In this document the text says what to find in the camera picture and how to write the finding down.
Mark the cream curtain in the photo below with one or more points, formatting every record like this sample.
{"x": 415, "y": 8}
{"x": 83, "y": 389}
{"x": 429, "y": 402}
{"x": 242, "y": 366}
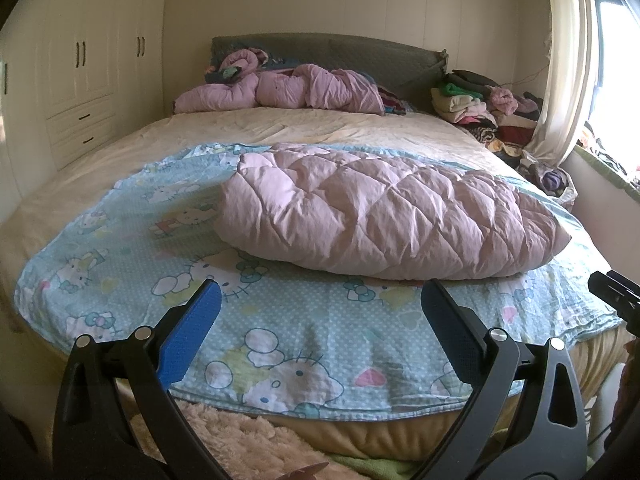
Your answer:
{"x": 565, "y": 70}

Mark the window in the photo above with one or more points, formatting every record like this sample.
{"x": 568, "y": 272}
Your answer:
{"x": 617, "y": 70}

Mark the cream wardrobe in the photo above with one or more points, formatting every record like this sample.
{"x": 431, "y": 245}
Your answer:
{"x": 85, "y": 85}

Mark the bed with cream sheet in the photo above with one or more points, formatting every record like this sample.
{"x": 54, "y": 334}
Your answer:
{"x": 300, "y": 127}

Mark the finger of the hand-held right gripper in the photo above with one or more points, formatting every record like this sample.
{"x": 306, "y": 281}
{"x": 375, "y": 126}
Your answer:
{"x": 620, "y": 295}

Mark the green cloth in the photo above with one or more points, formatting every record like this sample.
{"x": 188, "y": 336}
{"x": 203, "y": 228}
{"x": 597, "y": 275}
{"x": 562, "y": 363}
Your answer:
{"x": 370, "y": 467}

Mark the bag with purple clothes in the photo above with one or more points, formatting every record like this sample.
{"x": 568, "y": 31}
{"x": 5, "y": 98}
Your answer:
{"x": 552, "y": 182}

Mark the striped multicolour cloth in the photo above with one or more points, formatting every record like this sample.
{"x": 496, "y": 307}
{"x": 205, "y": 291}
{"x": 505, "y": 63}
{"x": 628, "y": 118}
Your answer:
{"x": 395, "y": 102}

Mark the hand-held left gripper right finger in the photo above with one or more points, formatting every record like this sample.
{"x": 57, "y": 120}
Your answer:
{"x": 452, "y": 332}

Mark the crumpled pink duvet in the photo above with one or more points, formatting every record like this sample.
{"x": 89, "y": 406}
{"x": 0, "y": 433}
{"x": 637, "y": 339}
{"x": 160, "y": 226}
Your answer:
{"x": 300, "y": 87}

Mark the grey padded headboard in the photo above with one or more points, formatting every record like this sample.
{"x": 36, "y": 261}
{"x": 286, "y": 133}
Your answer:
{"x": 400, "y": 57}

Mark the pile of folded clothes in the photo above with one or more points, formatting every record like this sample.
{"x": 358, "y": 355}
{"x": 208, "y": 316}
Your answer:
{"x": 475, "y": 110}

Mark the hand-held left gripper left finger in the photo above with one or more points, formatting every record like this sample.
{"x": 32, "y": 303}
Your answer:
{"x": 187, "y": 332}

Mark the pink quilted coat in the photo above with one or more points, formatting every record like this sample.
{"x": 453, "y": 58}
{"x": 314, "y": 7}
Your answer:
{"x": 380, "y": 210}

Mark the blue cartoon print blanket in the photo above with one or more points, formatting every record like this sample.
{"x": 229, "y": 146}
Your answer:
{"x": 310, "y": 320}

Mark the fluffy beige rug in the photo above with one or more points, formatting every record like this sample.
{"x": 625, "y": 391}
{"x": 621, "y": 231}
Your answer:
{"x": 240, "y": 440}

